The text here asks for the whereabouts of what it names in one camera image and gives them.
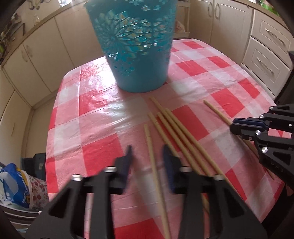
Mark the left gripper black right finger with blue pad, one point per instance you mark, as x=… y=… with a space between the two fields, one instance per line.
x=229 y=215

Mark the red white checkered tablecloth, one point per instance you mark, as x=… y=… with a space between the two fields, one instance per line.
x=93 y=121

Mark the teal perforated plastic bucket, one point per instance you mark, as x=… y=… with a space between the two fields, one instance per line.
x=136 y=39

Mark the blue plastic bag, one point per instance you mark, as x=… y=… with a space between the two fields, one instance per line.
x=15 y=186

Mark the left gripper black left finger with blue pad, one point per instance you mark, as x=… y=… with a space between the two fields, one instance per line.
x=64 y=216

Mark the bamboo chopstick long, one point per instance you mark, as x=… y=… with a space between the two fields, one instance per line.
x=162 y=110

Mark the black floor scale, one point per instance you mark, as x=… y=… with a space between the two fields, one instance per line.
x=35 y=166

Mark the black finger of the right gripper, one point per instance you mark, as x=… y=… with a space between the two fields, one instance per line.
x=241 y=126

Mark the cream kitchen base cabinets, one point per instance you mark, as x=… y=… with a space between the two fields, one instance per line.
x=32 y=72

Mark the floral fabric bag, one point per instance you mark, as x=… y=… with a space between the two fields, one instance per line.
x=38 y=193

